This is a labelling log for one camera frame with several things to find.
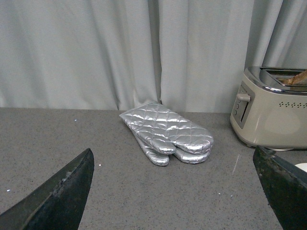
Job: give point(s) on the silver quilted oven mitt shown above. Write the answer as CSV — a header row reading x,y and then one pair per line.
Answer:
x,y
189,158
151,111

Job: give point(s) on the upper silver quilted oven mitt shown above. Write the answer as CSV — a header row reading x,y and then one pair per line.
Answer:
x,y
151,111

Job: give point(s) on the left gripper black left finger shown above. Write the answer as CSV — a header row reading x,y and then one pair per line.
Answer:
x,y
57,204

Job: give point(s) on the beige two-slot toaster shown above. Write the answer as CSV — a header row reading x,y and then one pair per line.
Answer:
x,y
267,112

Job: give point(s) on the grey-white curtain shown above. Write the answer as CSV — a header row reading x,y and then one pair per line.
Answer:
x,y
118,54

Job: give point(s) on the lower silver quilted oven mitt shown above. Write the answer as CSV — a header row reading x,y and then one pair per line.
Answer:
x,y
189,158

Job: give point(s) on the brown bread slice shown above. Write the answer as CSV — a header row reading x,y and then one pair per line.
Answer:
x,y
299,79

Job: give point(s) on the white plate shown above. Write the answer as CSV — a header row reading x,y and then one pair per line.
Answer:
x,y
302,166

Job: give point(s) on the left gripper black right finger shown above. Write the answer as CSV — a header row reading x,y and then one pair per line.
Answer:
x,y
285,187

